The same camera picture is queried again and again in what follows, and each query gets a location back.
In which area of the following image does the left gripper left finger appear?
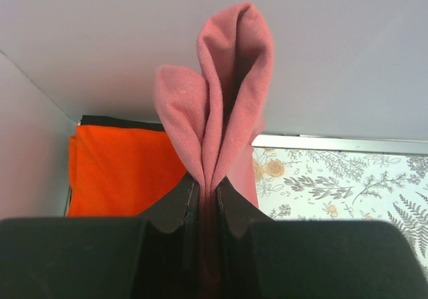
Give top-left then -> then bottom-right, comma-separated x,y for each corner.
1,175 -> 199,298

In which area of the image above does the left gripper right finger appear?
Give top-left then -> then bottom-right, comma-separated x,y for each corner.
216,180 -> 427,298

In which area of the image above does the pink t shirt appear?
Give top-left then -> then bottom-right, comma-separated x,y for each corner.
154,3 -> 274,298

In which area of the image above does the floral table mat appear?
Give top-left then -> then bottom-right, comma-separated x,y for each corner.
252,147 -> 427,272

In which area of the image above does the folded orange t shirt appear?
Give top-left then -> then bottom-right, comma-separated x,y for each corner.
68,125 -> 186,217

